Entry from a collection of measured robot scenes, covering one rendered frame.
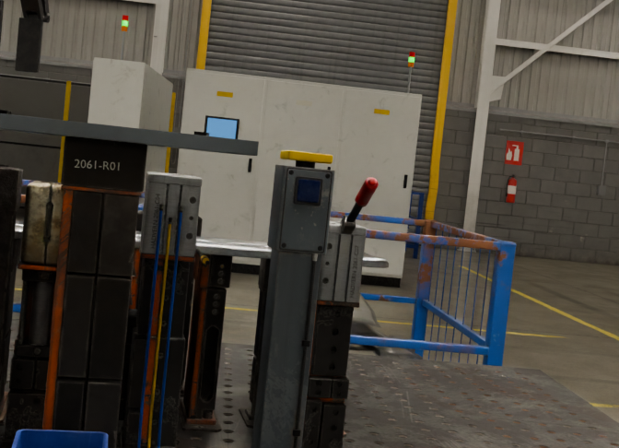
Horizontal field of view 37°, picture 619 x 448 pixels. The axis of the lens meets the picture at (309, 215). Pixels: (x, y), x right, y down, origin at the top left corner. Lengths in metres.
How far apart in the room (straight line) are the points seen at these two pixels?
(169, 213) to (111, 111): 7.99
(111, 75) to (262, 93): 1.49
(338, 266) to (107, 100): 8.01
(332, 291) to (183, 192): 0.27
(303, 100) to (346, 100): 0.44
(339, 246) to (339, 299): 0.08
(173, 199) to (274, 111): 7.97
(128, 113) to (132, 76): 0.37
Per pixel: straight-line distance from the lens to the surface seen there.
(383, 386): 1.96
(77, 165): 1.16
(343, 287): 1.38
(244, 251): 1.46
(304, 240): 1.19
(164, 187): 1.32
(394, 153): 9.42
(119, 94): 9.29
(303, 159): 1.19
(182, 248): 1.33
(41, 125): 1.13
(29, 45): 1.28
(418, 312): 4.48
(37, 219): 1.33
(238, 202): 9.25
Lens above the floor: 1.14
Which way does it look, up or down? 3 degrees down
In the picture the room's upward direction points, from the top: 6 degrees clockwise
